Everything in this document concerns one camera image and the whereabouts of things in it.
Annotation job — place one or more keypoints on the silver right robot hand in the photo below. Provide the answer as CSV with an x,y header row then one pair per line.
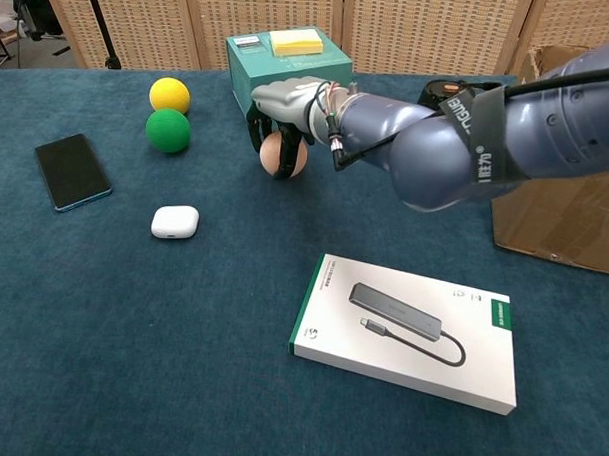
x,y
289,100

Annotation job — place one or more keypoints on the pink ball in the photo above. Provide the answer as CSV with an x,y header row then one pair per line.
x,y
267,156

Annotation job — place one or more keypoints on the white earbuds case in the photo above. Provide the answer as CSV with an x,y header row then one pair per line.
x,y
174,222

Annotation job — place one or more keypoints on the teal cardboard product box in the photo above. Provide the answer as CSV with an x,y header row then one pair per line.
x,y
300,65

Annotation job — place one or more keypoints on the yellow foam ball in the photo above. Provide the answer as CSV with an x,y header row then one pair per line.
x,y
169,94

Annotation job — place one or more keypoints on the green foam ball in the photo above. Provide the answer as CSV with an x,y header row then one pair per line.
x,y
168,131

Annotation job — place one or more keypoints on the white USB hub box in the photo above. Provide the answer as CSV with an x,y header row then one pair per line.
x,y
405,351

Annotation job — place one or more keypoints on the open brown cardboard box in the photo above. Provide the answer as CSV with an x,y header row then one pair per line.
x,y
560,222

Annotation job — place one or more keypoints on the yellow sticky note pad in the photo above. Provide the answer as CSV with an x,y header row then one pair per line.
x,y
297,42

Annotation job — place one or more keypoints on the woven wooden folding screen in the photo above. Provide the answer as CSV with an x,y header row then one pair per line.
x,y
391,26

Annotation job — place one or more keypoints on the black tripod stand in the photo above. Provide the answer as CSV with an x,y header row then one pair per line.
x,y
111,62

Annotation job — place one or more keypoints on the black smartphone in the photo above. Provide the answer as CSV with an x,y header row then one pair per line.
x,y
72,172

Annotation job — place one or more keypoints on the blue table mat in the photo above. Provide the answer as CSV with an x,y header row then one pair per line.
x,y
180,359

